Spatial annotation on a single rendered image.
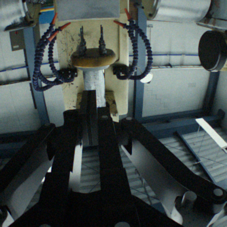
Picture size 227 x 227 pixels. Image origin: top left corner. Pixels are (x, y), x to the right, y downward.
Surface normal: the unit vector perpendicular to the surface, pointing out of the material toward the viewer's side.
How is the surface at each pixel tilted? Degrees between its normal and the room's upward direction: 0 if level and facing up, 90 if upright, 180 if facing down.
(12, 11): 62
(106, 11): 90
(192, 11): 54
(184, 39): 90
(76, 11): 90
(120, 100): 90
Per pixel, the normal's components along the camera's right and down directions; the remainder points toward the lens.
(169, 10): 0.09, 0.94
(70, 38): 0.11, 0.51
